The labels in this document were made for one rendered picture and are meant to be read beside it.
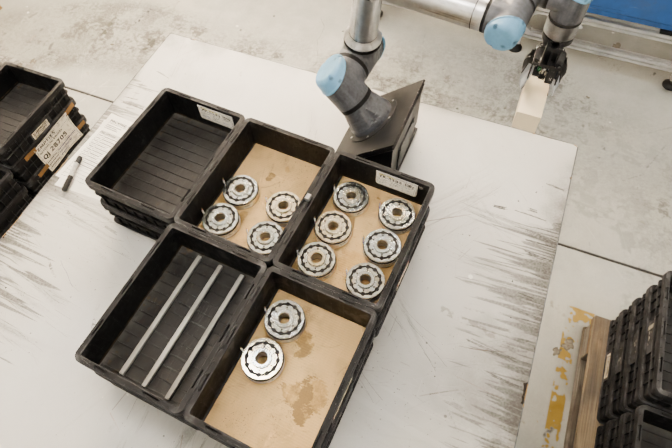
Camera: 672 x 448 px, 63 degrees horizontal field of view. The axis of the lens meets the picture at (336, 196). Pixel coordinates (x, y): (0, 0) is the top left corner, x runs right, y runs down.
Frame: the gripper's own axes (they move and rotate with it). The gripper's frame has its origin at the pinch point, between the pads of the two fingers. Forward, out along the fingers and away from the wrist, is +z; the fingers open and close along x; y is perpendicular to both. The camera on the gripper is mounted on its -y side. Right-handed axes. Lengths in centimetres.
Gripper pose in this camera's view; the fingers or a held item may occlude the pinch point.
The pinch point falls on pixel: (536, 86)
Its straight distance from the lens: 157.8
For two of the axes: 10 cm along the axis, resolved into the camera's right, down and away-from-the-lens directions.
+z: 0.2, 5.4, 8.4
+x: 9.3, 3.1, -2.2
